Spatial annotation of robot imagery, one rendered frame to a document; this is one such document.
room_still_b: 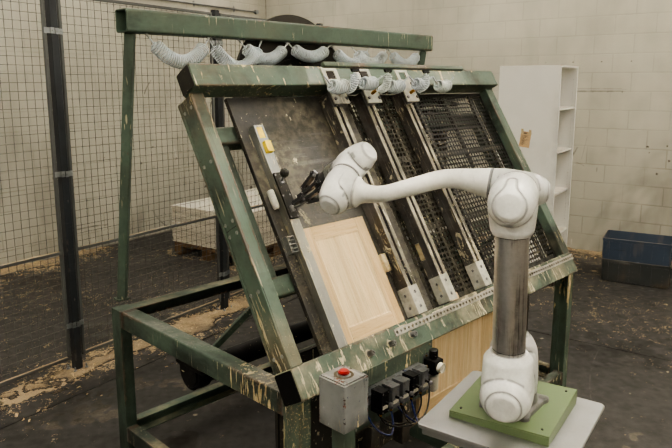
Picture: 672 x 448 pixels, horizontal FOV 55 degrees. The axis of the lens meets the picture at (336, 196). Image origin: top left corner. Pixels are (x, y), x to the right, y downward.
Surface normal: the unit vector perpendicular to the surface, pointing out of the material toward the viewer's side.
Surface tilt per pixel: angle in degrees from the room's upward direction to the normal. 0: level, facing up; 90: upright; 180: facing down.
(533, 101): 90
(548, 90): 90
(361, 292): 59
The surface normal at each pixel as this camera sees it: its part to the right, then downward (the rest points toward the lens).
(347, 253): 0.61, -0.40
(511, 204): -0.36, 0.11
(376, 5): -0.56, 0.15
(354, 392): 0.72, 0.12
